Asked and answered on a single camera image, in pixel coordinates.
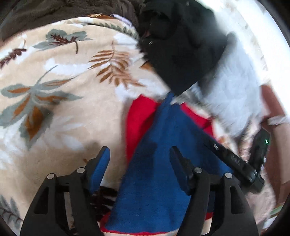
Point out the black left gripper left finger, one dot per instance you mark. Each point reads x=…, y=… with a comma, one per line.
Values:
x=47, y=214

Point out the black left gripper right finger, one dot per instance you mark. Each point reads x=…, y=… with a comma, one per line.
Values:
x=231, y=213

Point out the blue knitted garment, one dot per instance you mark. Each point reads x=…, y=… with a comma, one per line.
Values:
x=163, y=163

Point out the red knitted garment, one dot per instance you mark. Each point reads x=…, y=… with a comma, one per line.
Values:
x=140, y=117

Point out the person's right hand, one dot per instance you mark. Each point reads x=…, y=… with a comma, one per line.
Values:
x=277, y=164

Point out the grey quilted pillow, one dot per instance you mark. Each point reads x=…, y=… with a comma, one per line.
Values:
x=231, y=91

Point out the beige leaf-pattern plush blanket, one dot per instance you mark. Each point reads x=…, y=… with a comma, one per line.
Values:
x=64, y=87

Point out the black garment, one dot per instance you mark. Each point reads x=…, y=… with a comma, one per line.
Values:
x=181, y=40

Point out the dark brown fuzzy blanket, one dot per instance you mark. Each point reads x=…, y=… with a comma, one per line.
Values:
x=18, y=16

